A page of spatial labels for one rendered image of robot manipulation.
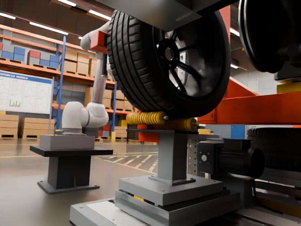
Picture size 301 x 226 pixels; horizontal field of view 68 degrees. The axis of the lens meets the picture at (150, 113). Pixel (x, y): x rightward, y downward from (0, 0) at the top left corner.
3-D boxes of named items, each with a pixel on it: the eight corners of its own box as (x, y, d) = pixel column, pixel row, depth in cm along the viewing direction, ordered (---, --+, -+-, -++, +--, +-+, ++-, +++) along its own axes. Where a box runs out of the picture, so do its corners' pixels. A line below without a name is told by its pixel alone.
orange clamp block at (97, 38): (115, 50, 103) (97, 45, 97) (106, 54, 109) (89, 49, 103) (116, 36, 103) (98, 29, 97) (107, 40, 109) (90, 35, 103)
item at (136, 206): (168, 237, 78) (169, 209, 79) (114, 208, 105) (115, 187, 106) (240, 210, 110) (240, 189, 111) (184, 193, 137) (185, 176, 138)
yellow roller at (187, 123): (193, 130, 94) (194, 116, 95) (149, 129, 117) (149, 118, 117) (202, 130, 98) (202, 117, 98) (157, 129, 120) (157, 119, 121)
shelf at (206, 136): (184, 137, 156) (184, 132, 156) (167, 136, 169) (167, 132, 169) (219, 138, 184) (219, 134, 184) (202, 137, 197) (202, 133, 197)
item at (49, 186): (26, 182, 180) (29, 145, 183) (86, 176, 211) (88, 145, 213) (40, 198, 141) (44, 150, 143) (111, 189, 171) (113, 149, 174)
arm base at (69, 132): (50, 135, 178) (51, 128, 178) (77, 135, 192) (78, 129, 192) (58, 135, 164) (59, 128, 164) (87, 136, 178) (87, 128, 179)
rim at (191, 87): (135, -10, 81) (209, -14, 112) (104, 14, 99) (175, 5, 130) (175, 117, 92) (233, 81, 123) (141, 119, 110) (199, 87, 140)
